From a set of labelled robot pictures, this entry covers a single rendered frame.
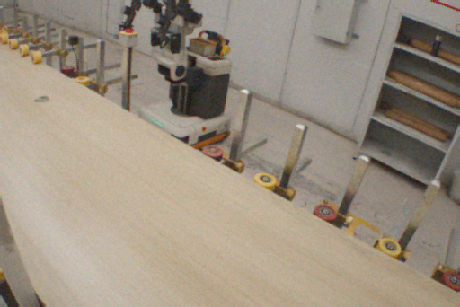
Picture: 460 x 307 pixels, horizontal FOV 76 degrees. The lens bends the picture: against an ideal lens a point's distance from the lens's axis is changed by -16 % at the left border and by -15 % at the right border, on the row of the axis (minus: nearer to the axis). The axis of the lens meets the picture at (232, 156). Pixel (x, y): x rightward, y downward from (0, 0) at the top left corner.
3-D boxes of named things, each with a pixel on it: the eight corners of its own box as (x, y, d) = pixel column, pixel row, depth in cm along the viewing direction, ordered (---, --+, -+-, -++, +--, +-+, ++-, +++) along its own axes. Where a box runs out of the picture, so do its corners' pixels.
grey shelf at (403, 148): (364, 145, 376) (406, 13, 297) (434, 179, 335) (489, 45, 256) (351, 158, 344) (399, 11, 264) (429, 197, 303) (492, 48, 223)
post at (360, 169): (321, 251, 135) (362, 152, 111) (328, 255, 134) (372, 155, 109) (317, 256, 133) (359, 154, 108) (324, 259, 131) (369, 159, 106)
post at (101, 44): (101, 115, 203) (101, 39, 178) (104, 117, 201) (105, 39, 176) (97, 116, 200) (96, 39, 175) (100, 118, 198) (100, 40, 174)
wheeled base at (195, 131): (187, 113, 365) (190, 92, 352) (231, 138, 333) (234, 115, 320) (135, 129, 319) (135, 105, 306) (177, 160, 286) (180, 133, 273)
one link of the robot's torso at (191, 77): (180, 80, 301) (182, 53, 288) (201, 90, 286) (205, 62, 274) (155, 84, 282) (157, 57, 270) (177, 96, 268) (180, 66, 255)
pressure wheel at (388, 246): (389, 277, 104) (404, 254, 98) (368, 276, 104) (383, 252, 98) (384, 260, 111) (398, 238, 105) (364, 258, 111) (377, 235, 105)
